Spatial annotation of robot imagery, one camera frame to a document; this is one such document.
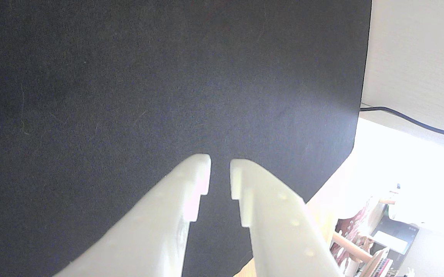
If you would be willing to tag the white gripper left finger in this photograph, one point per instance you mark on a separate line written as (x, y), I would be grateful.
(156, 227)

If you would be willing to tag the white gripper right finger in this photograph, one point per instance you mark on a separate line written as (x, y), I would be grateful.
(279, 231)

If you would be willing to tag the red patterned cloth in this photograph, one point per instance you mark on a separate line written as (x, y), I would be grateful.
(354, 225)

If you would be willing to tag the dark box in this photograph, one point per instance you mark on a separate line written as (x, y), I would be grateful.
(397, 238)

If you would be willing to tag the black mouse mat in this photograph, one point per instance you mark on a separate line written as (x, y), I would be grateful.
(129, 96)

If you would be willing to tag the wooden rail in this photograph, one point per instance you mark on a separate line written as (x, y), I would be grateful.
(351, 246)

